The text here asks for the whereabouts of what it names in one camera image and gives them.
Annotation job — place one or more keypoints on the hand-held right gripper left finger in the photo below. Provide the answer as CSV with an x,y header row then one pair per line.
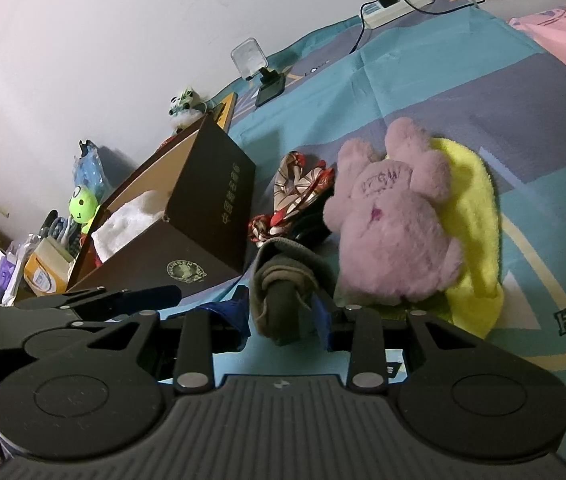
x,y
230,312

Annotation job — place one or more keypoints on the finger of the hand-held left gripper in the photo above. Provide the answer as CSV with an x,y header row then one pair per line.
x,y
128,297

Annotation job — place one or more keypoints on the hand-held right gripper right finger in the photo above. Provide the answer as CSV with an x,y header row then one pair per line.
x,y
321,317

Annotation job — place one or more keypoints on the grey sock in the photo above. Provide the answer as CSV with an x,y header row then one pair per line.
x,y
283,285

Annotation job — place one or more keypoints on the brown cardboard box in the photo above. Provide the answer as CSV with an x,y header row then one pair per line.
x,y
203,210

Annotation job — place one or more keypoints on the pink plush bunny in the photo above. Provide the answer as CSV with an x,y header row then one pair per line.
x,y
393,220

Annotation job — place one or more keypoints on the yellow towel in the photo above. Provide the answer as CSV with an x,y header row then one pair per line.
x,y
475,240

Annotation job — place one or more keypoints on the clear plastic bags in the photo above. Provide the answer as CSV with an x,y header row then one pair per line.
x,y
10,272

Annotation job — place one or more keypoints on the yellow carton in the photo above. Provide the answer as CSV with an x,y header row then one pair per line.
x,y
45,270

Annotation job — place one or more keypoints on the white fluffy cloth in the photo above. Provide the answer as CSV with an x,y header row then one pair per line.
x,y
128,222

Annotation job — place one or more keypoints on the black sock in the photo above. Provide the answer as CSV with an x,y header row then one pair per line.
x,y
313,227

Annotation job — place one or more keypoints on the green frog plush toy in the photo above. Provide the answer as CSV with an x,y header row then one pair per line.
x,y
83,207

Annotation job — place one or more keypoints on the red patterned scarf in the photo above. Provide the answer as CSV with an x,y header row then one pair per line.
x,y
293,195

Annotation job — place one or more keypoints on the blue plush toy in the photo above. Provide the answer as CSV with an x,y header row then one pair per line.
x,y
87,167

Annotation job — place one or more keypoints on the panda plush toy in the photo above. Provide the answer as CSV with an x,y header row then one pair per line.
x,y
184,105

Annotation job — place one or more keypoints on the yellow framed tablet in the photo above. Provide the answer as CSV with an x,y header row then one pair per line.
x,y
225,110

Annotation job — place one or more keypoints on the clear square mirror stand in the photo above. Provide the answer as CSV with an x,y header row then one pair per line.
x,y
249,57

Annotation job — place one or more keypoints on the blue printed bedsheet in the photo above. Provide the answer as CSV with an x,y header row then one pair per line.
x,y
438,85

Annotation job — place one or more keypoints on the white power strip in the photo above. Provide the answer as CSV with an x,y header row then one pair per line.
x,y
403,2

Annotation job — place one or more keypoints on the pink cloth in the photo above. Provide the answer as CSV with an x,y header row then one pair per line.
x,y
563,30

